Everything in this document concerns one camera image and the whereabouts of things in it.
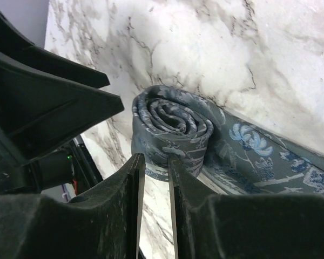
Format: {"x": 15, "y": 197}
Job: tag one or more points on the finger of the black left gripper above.
{"x": 16, "y": 46}

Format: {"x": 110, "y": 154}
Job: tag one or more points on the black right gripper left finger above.
{"x": 102, "y": 222}

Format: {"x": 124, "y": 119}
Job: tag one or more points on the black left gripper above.
{"x": 41, "y": 119}

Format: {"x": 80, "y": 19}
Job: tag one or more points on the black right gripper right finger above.
{"x": 211, "y": 225}

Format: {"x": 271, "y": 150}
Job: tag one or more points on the grey blue floral tie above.
{"x": 238, "y": 157}

